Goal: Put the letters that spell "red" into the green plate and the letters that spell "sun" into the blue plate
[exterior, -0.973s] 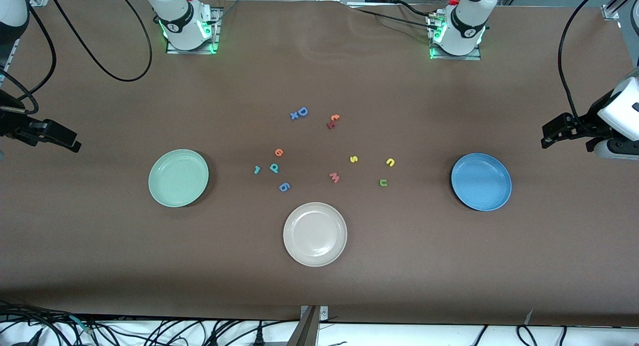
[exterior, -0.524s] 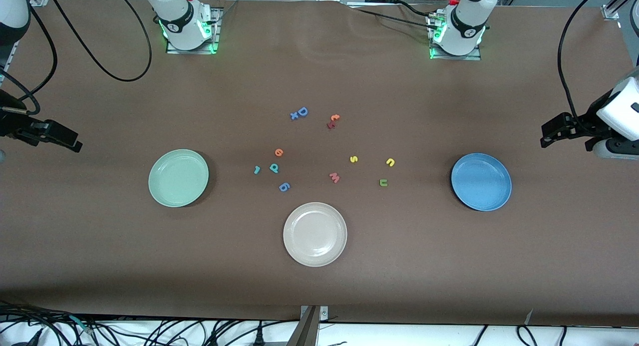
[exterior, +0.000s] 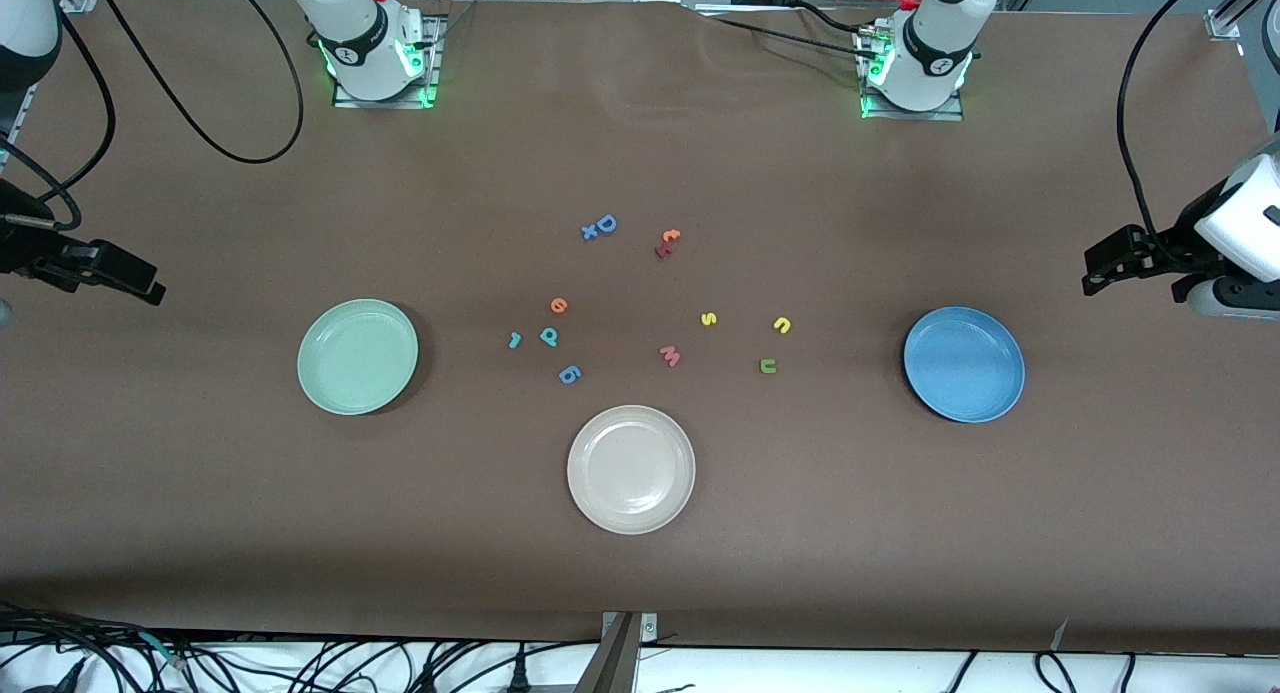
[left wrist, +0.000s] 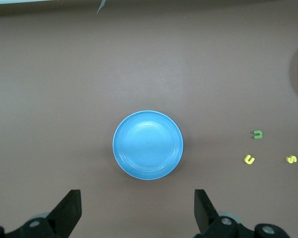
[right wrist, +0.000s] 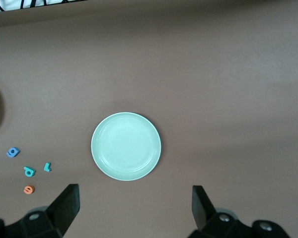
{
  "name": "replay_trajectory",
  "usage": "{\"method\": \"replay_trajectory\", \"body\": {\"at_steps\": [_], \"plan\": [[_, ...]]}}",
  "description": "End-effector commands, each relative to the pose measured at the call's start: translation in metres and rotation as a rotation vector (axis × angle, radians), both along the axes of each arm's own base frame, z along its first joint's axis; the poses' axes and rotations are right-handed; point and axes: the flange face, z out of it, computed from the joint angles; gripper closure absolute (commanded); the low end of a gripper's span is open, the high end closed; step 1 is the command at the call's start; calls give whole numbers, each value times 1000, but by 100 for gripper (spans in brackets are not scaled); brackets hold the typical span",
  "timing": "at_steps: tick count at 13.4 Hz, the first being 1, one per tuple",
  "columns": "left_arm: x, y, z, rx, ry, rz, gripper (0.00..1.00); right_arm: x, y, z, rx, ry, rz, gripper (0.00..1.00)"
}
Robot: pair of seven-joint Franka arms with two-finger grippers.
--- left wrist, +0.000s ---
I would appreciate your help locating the yellow letter s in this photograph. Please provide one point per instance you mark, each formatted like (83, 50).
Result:
(291, 159)

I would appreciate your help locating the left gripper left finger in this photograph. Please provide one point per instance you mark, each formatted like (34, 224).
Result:
(64, 215)

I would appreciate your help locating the green letter u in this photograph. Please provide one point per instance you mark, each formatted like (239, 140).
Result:
(258, 135)

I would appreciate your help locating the blue plate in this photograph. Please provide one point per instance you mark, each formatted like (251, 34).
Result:
(148, 145)

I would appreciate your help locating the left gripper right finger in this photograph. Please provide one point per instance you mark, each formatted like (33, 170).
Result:
(208, 218)

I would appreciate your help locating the yellow letter n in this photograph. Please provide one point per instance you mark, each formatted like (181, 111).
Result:
(249, 160)

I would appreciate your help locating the brown paper table cover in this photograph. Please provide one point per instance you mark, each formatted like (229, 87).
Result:
(64, 99)

